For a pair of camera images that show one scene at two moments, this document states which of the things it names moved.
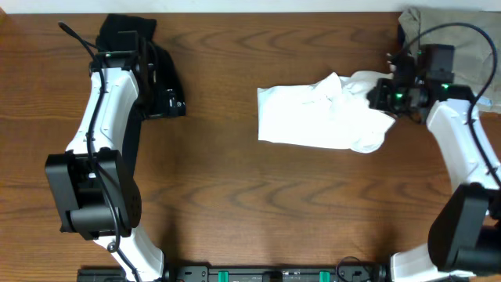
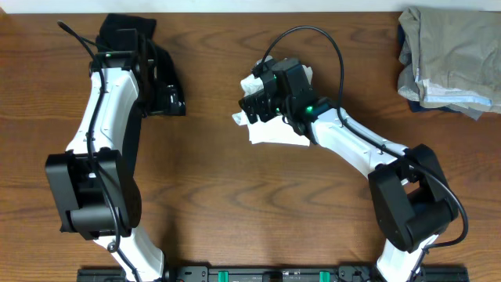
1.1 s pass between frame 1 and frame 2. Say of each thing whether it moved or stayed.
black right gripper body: moved
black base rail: stayed
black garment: stayed
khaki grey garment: stayed
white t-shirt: moved
